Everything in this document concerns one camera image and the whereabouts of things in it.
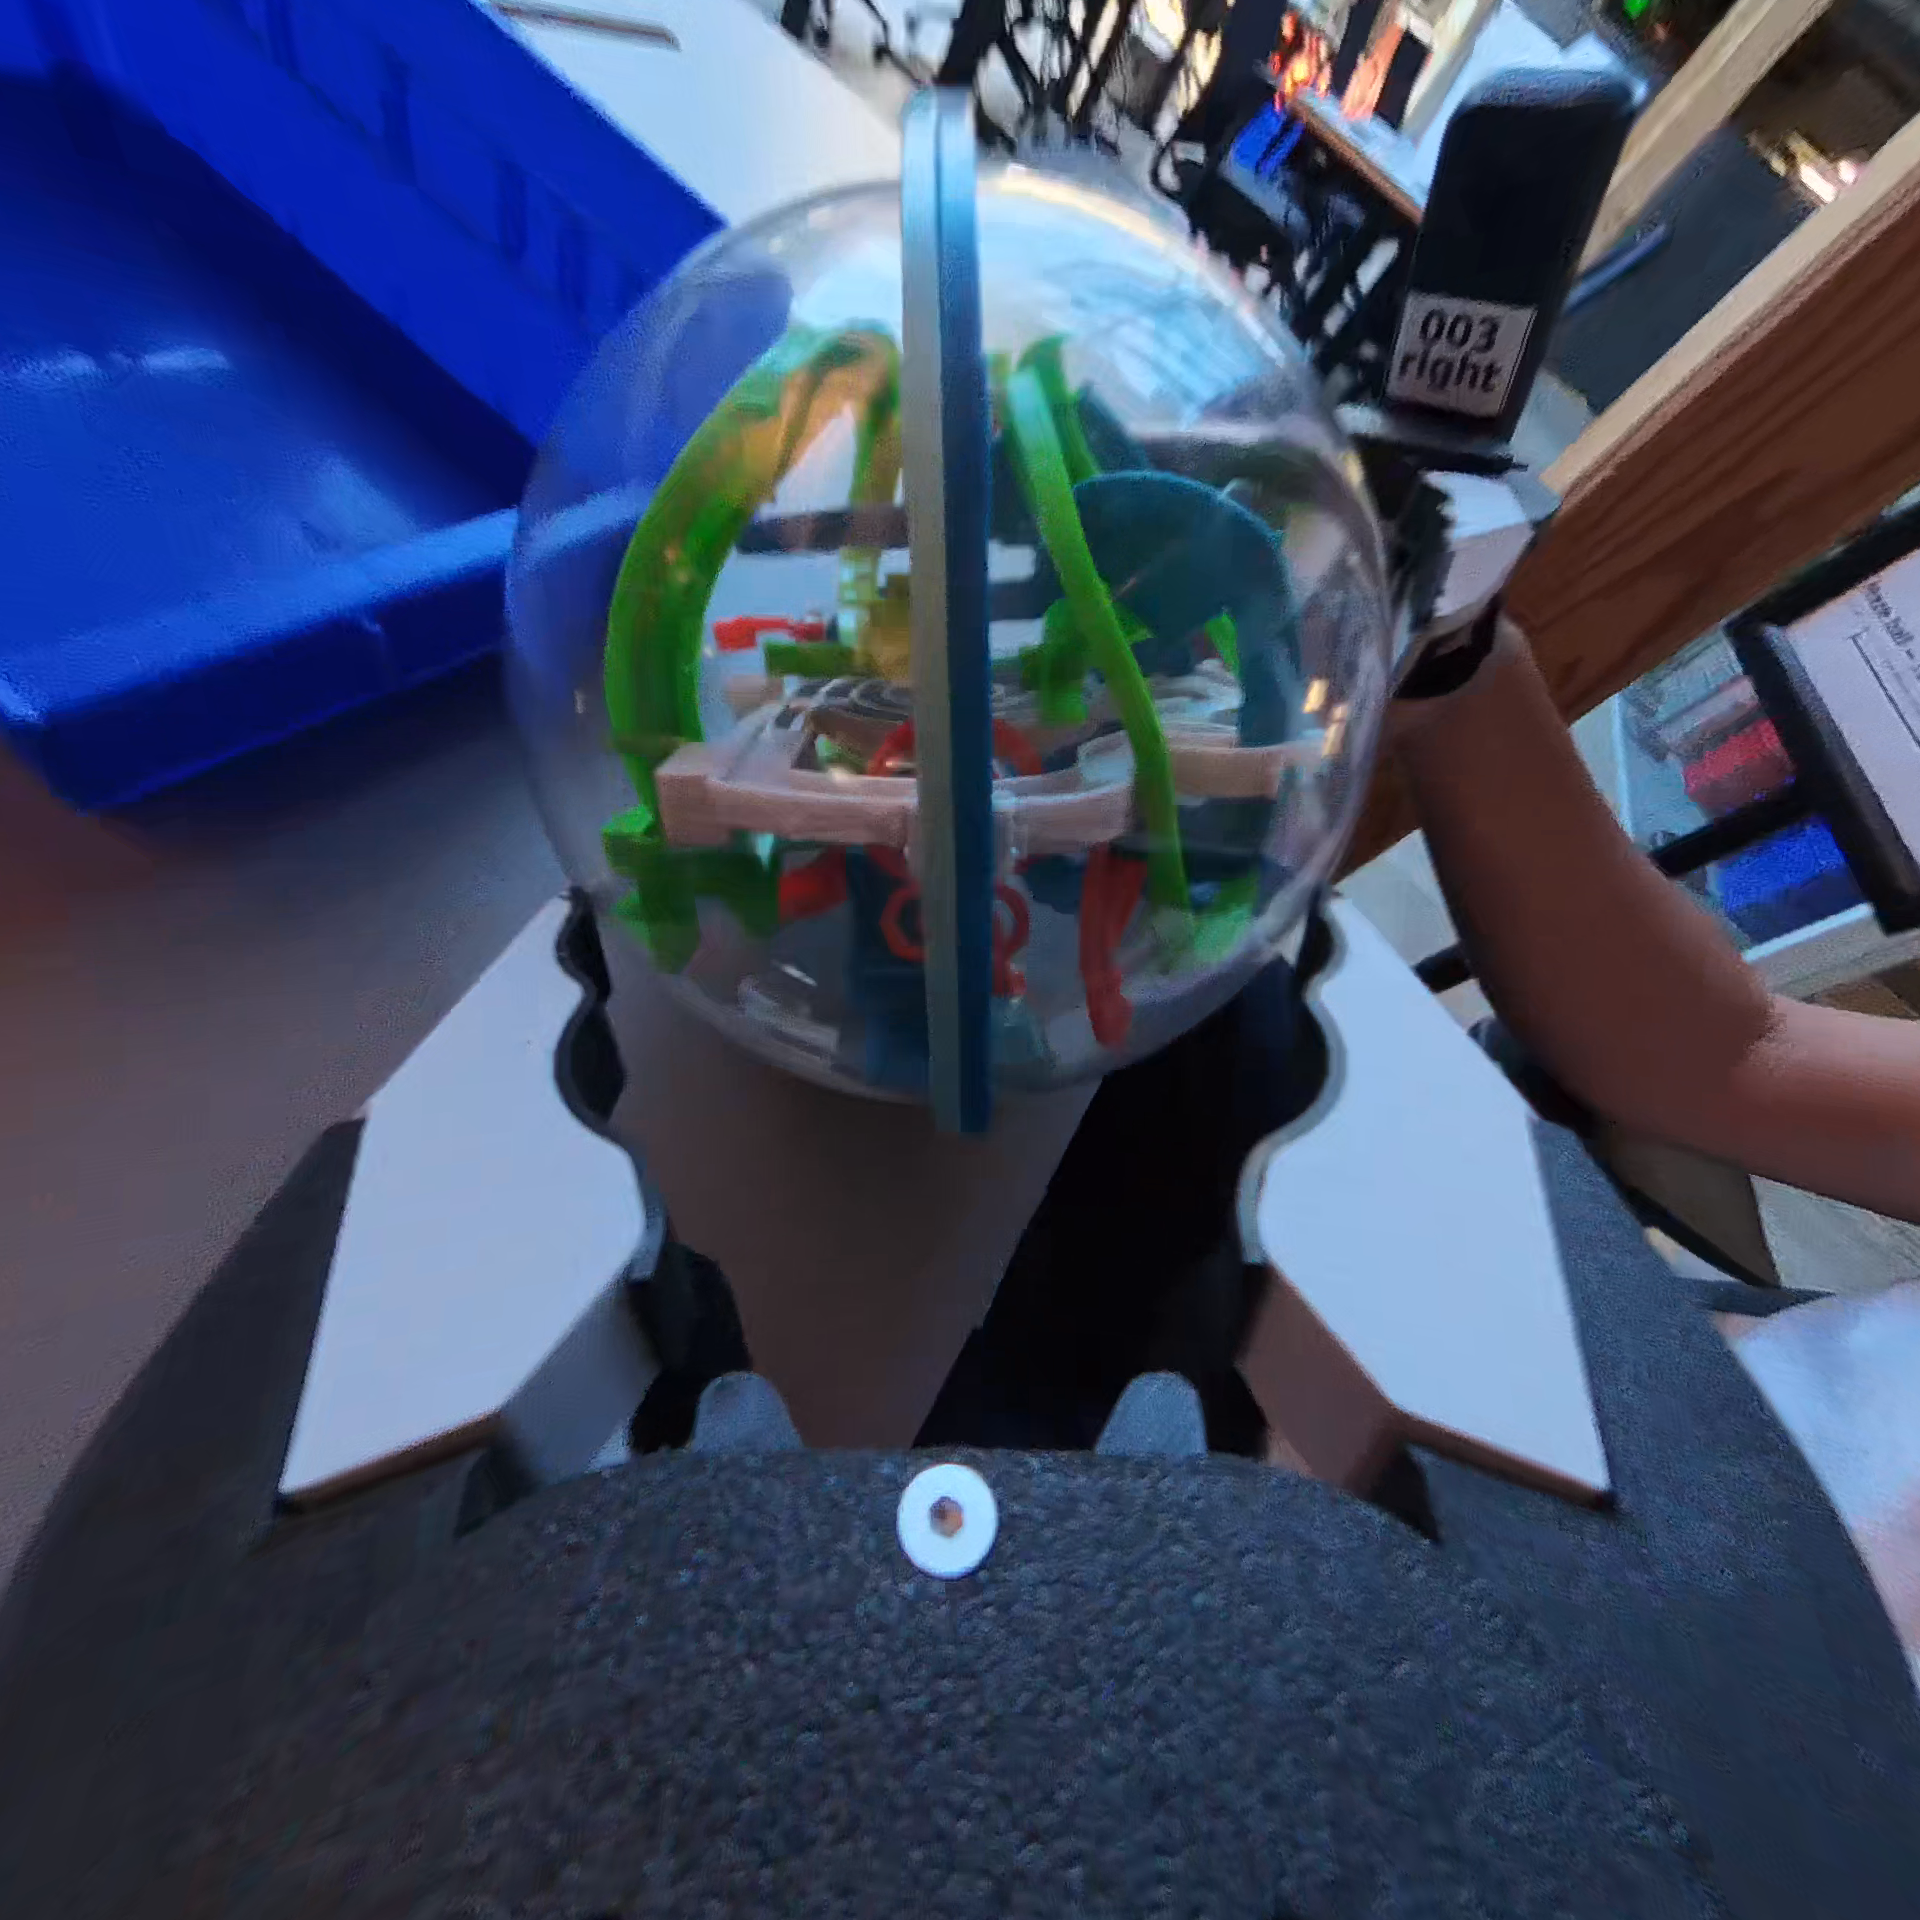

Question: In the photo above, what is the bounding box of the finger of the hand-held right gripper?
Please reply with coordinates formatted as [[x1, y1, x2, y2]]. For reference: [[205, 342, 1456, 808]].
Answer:
[[1350, 450, 1541, 665]]

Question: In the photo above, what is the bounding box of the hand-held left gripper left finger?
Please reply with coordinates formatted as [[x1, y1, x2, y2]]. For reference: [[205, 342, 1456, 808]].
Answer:
[[276, 892, 675, 1512]]

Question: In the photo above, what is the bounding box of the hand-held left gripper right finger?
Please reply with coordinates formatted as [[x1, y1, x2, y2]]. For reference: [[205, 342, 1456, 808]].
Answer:
[[1228, 897, 1616, 1508]]

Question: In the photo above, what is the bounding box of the clear plastic maze ball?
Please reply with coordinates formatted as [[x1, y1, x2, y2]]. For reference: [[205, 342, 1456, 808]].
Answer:
[[504, 82, 1400, 1137]]

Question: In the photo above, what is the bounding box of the person's right forearm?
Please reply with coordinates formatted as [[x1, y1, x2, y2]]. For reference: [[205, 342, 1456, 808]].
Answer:
[[1392, 615, 1920, 1222]]

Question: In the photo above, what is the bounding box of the wooden table leg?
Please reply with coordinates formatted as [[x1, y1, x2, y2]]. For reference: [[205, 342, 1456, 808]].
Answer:
[[1334, 194, 1920, 876]]

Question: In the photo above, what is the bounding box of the person's white shirt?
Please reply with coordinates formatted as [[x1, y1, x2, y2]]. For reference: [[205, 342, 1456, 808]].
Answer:
[[1721, 1284, 1920, 1595]]

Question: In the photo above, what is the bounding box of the blue plastic bin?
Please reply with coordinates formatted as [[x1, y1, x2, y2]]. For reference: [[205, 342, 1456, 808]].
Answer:
[[0, 0, 724, 817]]

